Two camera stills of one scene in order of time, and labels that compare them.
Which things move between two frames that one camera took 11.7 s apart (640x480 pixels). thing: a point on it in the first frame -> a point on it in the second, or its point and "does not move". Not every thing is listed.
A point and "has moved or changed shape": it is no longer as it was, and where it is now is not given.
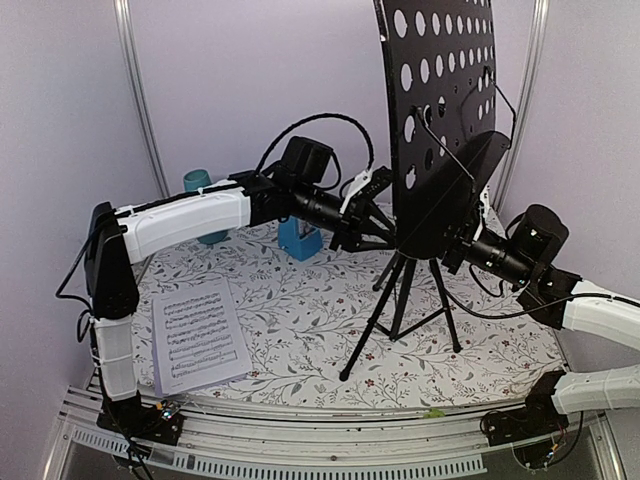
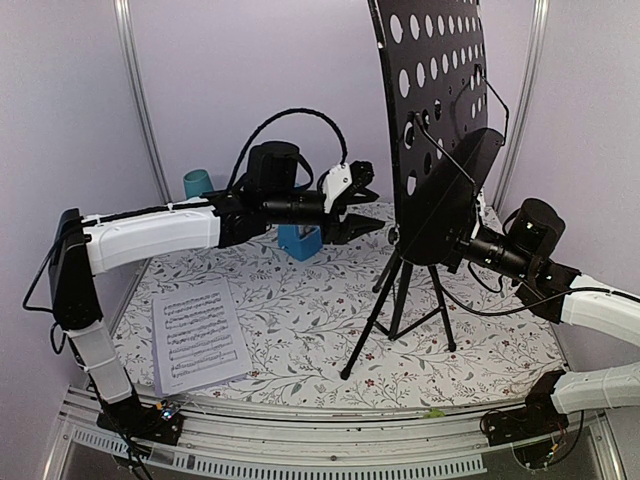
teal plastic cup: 196,179 does not move
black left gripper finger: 378,231 -> 361,195
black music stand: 440,67 has moved or changed shape
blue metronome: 301,247 does not move
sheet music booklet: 198,340 does not move
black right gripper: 457,247 does not move
